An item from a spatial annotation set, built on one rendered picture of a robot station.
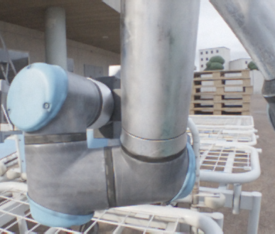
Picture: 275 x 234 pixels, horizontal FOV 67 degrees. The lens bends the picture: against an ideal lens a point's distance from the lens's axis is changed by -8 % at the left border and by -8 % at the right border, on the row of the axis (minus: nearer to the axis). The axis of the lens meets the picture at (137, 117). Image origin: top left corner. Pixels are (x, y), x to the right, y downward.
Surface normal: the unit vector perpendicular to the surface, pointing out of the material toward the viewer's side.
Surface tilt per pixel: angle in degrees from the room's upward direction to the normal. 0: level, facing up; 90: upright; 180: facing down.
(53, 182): 79
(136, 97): 104
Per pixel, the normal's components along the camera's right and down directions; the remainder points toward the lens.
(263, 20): -0.49, 0.40
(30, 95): -0.34, -0.13
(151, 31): -0.25, 0.43
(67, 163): 0.60, -0.11
